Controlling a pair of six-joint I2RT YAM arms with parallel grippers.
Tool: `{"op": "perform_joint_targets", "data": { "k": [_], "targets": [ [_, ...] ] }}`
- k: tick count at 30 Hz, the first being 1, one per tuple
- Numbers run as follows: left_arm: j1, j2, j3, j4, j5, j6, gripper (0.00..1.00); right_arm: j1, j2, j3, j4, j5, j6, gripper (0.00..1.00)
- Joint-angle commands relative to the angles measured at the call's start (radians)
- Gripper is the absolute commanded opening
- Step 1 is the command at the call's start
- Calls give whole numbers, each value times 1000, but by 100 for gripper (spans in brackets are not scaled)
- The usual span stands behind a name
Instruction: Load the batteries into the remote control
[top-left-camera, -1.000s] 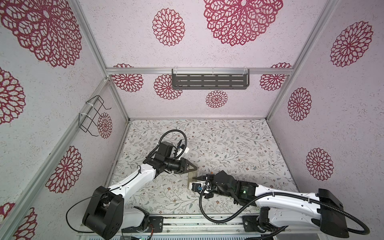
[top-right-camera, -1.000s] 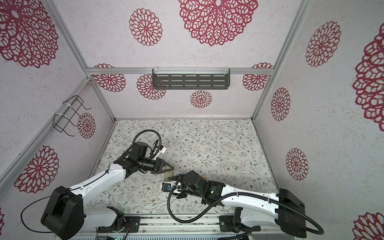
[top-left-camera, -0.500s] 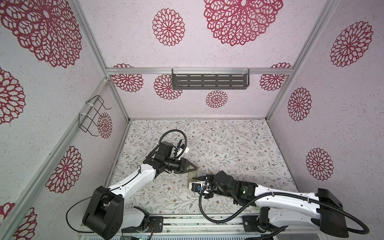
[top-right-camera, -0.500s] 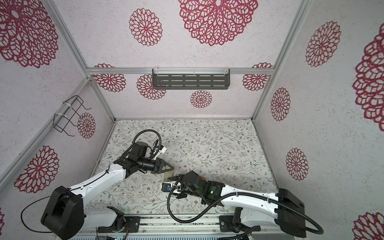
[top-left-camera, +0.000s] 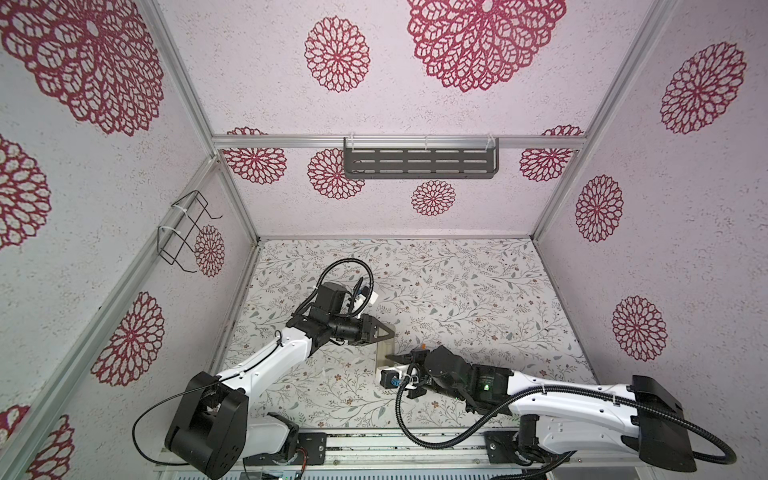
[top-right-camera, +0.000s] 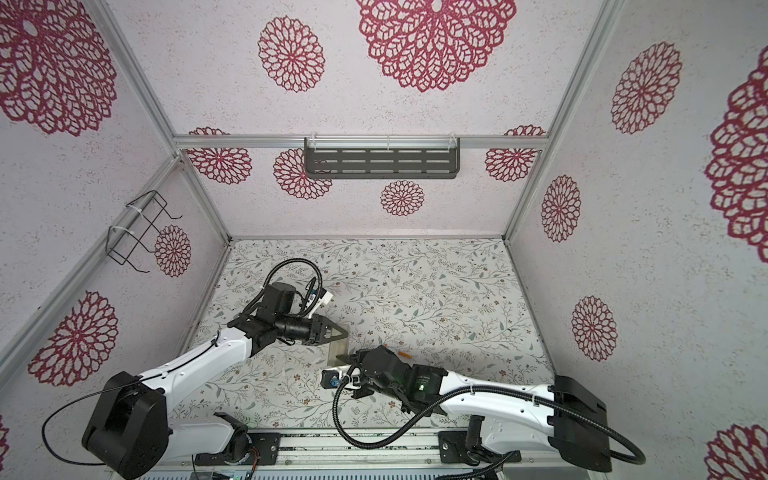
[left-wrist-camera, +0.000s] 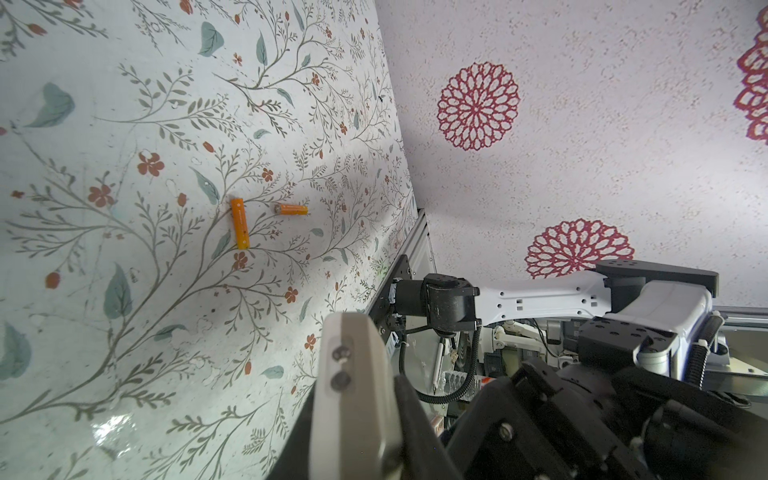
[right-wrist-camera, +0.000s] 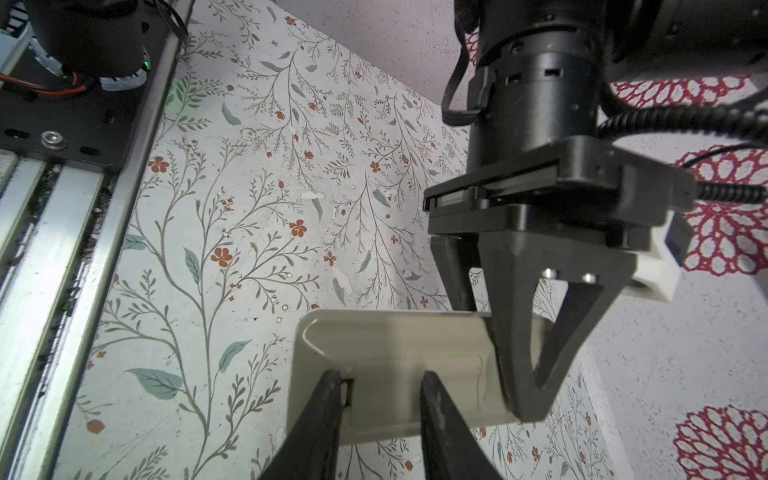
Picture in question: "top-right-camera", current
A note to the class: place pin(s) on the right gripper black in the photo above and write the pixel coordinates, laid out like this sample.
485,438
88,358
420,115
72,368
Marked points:
363,354

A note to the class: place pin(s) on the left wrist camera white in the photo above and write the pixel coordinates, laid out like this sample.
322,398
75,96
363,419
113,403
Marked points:
318,298

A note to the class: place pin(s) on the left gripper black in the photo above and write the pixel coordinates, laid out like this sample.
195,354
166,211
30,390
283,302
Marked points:
320,326

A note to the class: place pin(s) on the dark grey wall shelf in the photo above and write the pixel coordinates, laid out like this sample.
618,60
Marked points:
390,160

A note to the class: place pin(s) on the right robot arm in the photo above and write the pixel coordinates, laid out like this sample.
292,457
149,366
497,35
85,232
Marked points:
556,417

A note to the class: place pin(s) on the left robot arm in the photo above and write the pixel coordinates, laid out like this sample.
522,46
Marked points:
130,429

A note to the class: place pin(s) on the black wire wall basket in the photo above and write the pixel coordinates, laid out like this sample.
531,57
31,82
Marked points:
122,241

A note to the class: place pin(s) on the white remote control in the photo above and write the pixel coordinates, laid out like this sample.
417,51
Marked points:
335,349

